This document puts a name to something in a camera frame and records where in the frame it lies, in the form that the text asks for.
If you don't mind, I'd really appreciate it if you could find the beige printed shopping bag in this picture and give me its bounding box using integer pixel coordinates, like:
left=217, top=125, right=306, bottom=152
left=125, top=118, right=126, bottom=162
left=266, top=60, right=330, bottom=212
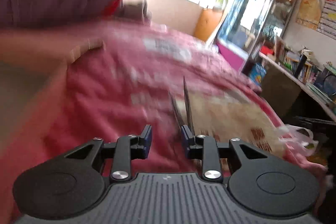
left=167, top=76, right=320, bottom=175

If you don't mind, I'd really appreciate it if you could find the red floral blanket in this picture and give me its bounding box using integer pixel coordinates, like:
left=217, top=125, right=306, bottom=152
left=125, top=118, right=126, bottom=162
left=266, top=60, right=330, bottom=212
left=1, top=20, right=317, bottom=223

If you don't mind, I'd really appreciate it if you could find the blue duck package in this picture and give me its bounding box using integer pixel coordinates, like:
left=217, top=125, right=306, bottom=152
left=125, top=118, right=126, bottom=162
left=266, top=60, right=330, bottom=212
left=249, top=64, right=266, bottom=86

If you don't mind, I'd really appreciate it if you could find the round black desk fan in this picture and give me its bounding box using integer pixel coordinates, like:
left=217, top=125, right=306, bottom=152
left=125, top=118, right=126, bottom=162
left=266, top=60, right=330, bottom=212
left=314, top=65, right=335, bottom=97

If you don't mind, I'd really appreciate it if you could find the pink cardboard box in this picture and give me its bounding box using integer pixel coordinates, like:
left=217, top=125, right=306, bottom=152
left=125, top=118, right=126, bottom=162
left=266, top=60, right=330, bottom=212
left=1, top=29, right=103, bottom=137

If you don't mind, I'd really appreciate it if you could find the black cylinder bottle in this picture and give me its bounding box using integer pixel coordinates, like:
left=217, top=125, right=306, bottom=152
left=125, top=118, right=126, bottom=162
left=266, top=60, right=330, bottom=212
left=293, top=54, right=307, bottom=78

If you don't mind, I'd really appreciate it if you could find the glass display cabinet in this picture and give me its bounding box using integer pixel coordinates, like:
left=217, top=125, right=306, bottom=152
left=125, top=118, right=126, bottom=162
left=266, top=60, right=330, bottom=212
left=214, top=0, right=296, bottom=72

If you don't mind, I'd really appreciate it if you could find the orange wooden cabinet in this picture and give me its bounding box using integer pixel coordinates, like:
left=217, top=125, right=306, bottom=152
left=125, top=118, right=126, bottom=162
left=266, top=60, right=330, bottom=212
left=193, top=9, right=223, bottom=42

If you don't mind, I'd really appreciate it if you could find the grey crumpled garment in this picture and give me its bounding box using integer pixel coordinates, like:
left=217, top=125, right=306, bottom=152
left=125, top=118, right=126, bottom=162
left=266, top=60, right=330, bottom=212
left=115, top=0, right=152, bottom=23

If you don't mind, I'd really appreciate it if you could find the white wall calendar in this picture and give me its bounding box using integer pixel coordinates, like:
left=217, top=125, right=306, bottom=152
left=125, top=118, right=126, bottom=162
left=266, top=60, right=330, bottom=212
left=317, top=0, right=336, bottom=40

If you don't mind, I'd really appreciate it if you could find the yellow wall poster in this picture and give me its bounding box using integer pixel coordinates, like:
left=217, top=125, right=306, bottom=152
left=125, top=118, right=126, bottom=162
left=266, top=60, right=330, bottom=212
left=296, top=0, right=321, bottom=31

